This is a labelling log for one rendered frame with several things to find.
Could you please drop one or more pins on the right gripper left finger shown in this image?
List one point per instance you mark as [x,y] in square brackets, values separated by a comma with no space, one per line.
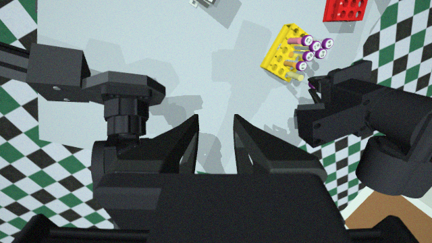
[163,152]

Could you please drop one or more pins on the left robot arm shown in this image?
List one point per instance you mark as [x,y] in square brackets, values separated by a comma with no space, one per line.
[399,163]

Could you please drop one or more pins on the yellow tube rack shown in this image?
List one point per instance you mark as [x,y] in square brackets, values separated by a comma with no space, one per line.
[280,50]

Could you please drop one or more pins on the red tube rack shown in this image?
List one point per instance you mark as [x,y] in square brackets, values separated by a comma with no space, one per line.
[336,12]

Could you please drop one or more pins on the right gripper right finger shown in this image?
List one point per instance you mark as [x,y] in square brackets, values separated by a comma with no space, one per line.
[269,153]

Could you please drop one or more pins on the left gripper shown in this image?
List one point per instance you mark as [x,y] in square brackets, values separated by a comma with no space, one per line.
[361,70]

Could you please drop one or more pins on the test tube with pink liquid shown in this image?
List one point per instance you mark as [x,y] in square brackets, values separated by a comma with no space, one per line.
[306,40]

